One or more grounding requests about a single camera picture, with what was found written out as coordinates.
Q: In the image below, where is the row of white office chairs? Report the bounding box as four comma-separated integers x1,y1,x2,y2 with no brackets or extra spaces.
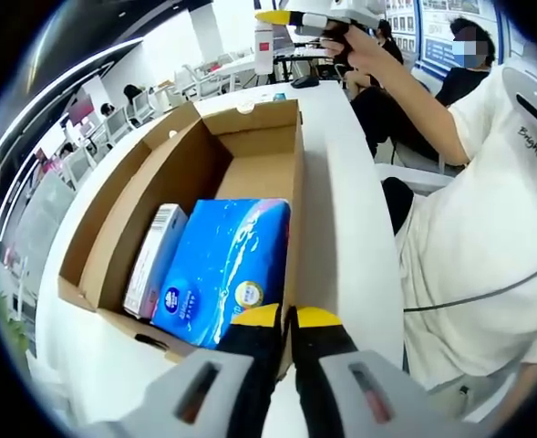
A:
62,89,160,183

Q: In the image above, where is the blue wall display board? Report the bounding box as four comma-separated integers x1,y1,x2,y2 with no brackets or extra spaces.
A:
384,0,524,78

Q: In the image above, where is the white desk partition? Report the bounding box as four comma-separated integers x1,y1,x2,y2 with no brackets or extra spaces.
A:
15,175,76,275

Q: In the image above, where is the brown cardboard shoe box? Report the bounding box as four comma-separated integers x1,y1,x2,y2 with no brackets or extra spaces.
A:
57,98,305,366

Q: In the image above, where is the white chest-worn device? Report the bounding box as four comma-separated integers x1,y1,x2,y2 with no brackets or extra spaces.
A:
500,63,537,151

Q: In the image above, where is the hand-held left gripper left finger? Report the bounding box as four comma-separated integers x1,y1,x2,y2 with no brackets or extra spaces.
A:
89,303,283,438

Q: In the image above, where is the person's right hand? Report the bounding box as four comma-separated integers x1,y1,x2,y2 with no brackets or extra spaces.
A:
319,25,390,72

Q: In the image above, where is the white medicine box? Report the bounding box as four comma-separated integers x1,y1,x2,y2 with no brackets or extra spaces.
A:
122,203,190,319

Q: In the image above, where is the red monitor screen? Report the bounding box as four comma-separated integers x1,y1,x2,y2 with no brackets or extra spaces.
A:
67,97,95,125

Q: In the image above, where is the curved ceiling light strip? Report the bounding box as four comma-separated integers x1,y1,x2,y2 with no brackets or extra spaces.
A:
0,38,144,156

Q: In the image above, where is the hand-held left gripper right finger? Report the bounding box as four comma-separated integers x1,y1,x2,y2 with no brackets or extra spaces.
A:
290,306,479,438

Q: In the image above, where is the thin device cable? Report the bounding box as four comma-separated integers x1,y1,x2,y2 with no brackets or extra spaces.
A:
402,262,537,311

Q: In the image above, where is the blue tissue pack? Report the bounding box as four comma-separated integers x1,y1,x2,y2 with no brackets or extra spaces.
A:
151,197,293,350

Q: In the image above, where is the white bottle red label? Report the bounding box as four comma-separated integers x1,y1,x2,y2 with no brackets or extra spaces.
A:
253,20,274,75

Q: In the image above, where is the person in white shirt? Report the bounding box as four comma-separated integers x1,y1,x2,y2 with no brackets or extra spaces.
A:
395,58,537,393

